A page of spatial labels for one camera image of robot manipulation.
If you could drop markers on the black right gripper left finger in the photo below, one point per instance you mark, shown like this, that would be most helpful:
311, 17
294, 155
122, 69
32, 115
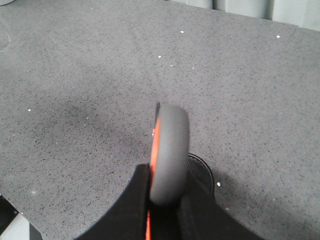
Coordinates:
127, 218

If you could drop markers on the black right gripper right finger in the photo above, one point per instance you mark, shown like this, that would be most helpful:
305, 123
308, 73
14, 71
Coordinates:
201, 218

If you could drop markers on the white pleated curtain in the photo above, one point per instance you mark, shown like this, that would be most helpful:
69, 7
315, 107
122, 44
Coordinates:
302, 13

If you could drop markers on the grey orange handled scissors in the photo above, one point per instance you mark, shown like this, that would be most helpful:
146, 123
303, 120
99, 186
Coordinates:
169, 155

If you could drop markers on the black mesh pen bucket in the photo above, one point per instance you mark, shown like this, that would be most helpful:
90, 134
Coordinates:
202, 174

